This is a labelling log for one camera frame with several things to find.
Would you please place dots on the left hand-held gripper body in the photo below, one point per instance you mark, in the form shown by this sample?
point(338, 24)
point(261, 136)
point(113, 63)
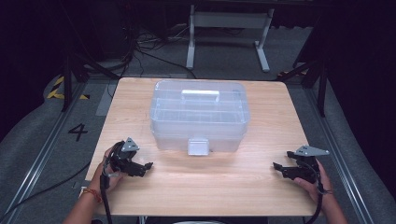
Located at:
point(120, 158)

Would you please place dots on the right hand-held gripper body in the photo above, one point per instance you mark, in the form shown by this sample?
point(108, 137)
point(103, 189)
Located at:
point(306, 169)

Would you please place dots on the clear plastic storage box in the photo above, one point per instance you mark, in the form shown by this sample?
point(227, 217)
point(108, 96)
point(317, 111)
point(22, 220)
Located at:
point(199, 115)

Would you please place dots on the person's right hand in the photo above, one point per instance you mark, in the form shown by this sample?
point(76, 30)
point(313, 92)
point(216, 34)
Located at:
point(322, 189)

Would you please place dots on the person's left hand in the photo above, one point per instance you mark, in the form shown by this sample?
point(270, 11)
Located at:
point(107, 182)

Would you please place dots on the black tripod stand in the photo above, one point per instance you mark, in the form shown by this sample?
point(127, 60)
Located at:
point(67, 77)
point(322, 84)

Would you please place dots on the metal floor rail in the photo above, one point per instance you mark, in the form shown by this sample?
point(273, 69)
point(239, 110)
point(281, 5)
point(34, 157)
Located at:
point(40, 158)
point(339, 155)

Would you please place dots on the white metal table frame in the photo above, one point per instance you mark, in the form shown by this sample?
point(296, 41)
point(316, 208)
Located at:
point(230, 20)

